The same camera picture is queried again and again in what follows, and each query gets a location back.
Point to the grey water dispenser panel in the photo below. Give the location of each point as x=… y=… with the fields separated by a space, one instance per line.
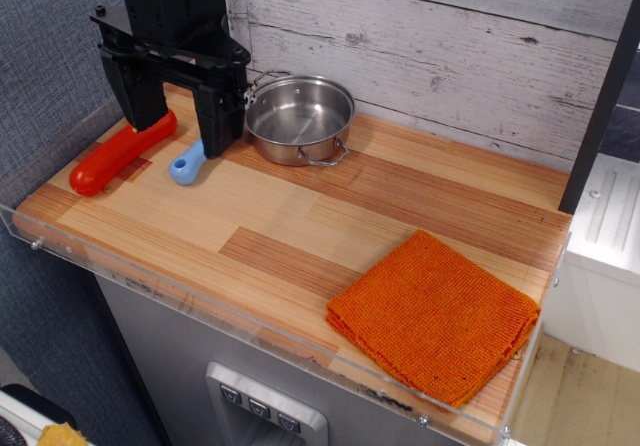
x=251 y=413

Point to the red plastic sausage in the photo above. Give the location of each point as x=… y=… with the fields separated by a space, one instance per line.
x=94 y=172

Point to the orange knitted cloth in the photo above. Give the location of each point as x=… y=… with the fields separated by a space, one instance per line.
x=434 y=320

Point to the dark grey vertical post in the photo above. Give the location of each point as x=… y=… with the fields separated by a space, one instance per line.
x=619 y=66

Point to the silver toy fridge cabinet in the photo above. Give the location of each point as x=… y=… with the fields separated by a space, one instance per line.
x=264 y=368

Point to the stainless steel pot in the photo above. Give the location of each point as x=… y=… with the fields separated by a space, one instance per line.
x=299 y=120

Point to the yellow object at corner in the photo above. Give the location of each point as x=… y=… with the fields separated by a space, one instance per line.
x=61 y=435

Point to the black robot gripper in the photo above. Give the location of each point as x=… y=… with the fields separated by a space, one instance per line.
x=141 y=30

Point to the blue grey ice cream scoop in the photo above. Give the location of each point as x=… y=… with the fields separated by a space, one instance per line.
x=185 y=168

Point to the clear acrylic table guard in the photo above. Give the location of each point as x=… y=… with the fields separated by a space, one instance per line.
x=113 y=245

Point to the white toy sink unit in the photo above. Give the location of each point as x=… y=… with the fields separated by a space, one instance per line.
x=593 y=302

